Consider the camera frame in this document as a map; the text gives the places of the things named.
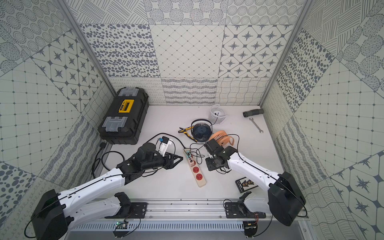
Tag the beige red power strip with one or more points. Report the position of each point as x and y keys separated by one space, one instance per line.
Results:
x=196 y=171

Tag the black yellow toolbox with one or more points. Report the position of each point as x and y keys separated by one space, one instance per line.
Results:
x=123 y=122

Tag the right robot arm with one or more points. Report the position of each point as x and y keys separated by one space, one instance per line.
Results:
x=285 y=199

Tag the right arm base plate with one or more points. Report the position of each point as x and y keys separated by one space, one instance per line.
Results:
x=236 y=211

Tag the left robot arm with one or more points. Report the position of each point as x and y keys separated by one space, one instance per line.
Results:
x=57 y=213

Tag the silver wrench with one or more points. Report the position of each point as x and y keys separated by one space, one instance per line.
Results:
x=256 y=125

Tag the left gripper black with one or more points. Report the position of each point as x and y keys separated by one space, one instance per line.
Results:
x=165 y=160

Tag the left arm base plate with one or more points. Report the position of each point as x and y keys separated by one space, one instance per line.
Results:
x=133 y=211

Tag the yellow black pliers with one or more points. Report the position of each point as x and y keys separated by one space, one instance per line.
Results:
x=185 y=132

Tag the navy blue desk fan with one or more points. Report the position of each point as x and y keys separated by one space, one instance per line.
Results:
x=201 y=130

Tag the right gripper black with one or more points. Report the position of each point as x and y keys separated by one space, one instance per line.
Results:
x=210 y=166

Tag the aluminium mounting rail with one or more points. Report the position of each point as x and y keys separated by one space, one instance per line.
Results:
x=177 y=215

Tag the black drill bit case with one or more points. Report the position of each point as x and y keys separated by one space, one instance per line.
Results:
x=245 y=184

